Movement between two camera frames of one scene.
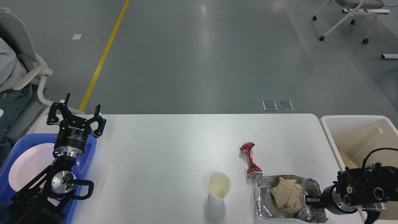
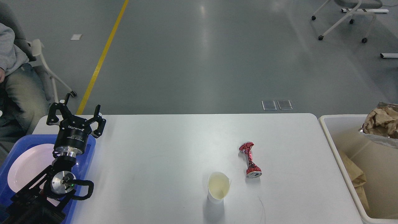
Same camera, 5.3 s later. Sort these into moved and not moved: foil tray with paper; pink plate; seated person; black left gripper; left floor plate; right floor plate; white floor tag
Moved: foil tray with paper
Not moved: pink plate; left floor plate; seated person; right floor plate; white floor tag; black left gripper
